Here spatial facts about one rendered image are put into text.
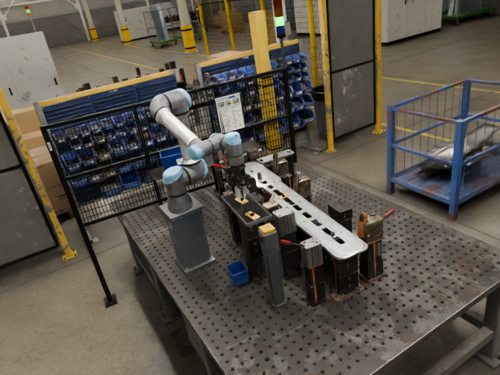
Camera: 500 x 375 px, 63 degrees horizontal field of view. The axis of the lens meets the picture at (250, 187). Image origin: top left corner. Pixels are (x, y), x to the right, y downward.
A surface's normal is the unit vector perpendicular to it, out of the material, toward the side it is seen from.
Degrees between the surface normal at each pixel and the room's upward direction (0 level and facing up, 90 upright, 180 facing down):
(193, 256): 90
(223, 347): 0
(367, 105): 91
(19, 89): 90
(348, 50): 92
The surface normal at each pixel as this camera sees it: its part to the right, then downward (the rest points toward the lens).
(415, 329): -0.15, -0.88
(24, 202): 0.52, 0.36
